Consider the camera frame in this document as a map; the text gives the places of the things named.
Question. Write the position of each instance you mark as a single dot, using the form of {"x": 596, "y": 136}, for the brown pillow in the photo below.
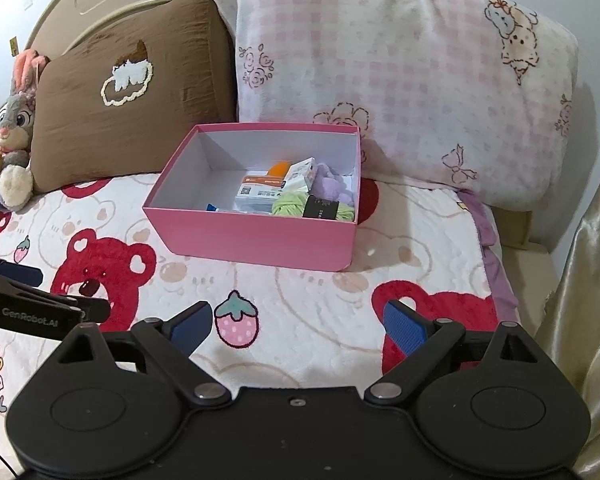
{"x": 122, "y": 101}

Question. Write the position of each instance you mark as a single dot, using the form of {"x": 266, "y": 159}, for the bear print blanket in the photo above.
{"x": 436, "y": 250}

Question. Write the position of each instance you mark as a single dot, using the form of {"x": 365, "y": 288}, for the orange white small box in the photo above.
{"x": 258, "y": 193}

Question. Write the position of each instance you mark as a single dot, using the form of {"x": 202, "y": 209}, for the pink checkered pillow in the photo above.
{"x": 467, "y": 93}

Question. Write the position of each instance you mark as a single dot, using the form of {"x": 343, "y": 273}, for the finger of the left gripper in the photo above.
{"x": 22, "y": 274}
{"x": 74, "y": 310}

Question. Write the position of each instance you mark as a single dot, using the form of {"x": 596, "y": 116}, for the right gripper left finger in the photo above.
{"x": 104, "y": 404}

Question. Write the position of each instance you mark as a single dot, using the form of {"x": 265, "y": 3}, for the pink cardboard box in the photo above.
{"x": 207, "y": 168}

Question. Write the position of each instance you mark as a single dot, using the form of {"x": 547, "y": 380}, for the green yarn ball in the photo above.
{"x": 296, "y": 204}

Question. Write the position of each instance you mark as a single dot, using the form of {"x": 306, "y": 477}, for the gold satin curtain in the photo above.
{"x": 570, "y": 331}

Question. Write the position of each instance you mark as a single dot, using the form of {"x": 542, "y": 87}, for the grey bunny plush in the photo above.
{"x": 17, "y": 117}

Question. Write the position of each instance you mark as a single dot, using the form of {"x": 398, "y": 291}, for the orange makeup sponge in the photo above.
{"x": 279, "y": 170}

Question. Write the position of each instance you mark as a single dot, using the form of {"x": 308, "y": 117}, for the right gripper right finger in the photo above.
{"x": 491, "y": 403}

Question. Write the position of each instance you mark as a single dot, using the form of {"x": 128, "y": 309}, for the purple plush toy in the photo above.
{"x": 328, "y": 186}

